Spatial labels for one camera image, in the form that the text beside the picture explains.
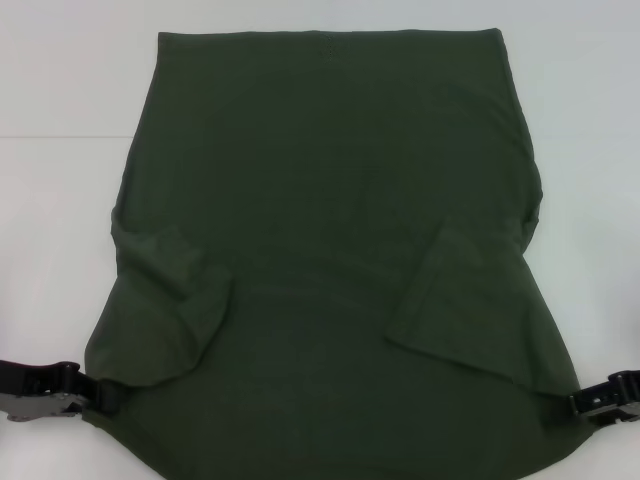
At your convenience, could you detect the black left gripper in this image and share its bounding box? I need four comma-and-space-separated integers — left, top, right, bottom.
0, 360, 124, 424

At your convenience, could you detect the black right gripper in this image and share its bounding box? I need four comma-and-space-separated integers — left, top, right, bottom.
569, 369, 640, 428

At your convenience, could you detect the dark green t-shirt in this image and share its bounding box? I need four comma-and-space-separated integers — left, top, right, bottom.
82, 28, 601, 480

